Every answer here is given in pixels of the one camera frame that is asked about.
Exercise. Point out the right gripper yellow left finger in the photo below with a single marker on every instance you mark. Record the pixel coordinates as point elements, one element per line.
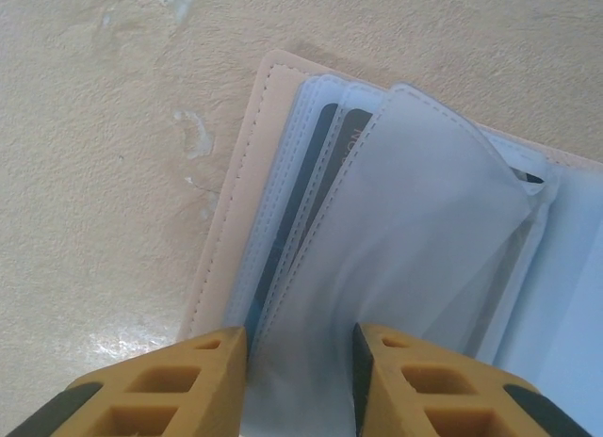
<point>226,361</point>

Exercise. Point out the dark navy credit card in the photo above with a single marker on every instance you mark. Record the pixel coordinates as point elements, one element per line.
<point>305,182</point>

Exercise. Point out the blue cutting board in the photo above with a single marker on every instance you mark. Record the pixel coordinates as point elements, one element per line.
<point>424,197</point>

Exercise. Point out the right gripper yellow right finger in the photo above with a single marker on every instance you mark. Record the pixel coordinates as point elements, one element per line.
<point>386,361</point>

